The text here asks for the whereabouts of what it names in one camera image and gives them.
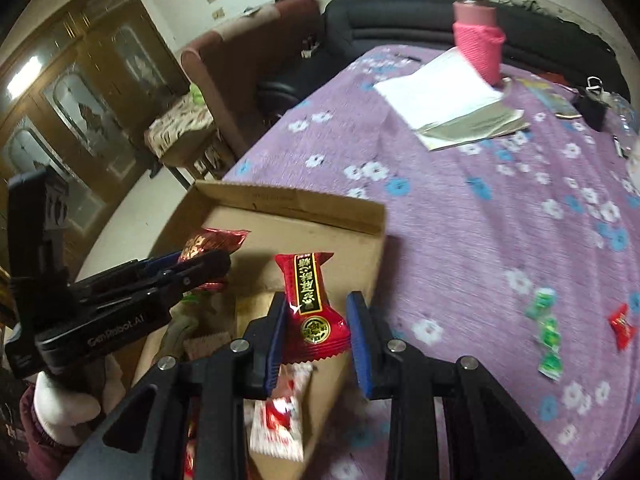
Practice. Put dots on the stool with floral cloth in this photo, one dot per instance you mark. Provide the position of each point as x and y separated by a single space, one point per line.
182 127

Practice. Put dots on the wooden glass-door cabinet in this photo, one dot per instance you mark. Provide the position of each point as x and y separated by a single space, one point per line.
90 85

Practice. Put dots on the small red candy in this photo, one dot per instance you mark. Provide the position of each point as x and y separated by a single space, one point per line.
621 325

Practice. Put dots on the red black-label snack packet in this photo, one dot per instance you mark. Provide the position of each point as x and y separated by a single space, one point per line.
312 310

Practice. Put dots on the black sofa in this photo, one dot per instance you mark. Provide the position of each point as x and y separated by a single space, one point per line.
390 20

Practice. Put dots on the pink knitted sleeve bottle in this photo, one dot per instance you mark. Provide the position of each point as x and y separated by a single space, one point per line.
477 40

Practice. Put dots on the open white book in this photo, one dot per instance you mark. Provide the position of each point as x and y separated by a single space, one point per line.
440 95

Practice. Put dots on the clear plastic bag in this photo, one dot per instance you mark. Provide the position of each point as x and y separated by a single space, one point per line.
627 120

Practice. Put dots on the green wrapped candy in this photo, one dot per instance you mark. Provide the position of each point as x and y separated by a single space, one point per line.
551 366
541 302
549 331

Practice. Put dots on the dark red foil snack packet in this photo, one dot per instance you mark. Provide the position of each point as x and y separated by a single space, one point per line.
215 241

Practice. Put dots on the black binder clip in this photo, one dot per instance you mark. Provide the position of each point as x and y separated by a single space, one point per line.
591 105

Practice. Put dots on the person's left hand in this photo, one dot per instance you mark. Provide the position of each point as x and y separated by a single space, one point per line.
65 405

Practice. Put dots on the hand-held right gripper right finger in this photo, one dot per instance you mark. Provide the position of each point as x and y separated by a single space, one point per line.
361 345

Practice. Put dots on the wall socket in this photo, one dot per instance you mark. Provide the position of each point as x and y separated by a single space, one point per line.
217 13

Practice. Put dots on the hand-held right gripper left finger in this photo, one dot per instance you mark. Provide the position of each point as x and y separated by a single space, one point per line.
274 345

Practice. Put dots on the white red snack packet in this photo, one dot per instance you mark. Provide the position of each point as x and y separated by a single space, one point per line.
279 415

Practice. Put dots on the cardboard box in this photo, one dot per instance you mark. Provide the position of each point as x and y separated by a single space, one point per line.
280 210

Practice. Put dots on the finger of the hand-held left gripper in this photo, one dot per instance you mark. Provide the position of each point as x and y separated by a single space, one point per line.
190 275
125 272

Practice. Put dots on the person's left forearm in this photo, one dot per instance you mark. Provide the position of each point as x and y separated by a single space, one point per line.
42 450

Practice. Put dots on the brown armchair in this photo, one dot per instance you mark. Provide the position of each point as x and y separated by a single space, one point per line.
235 65

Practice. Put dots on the colourful booklet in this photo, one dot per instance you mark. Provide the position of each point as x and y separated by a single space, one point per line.
547 97

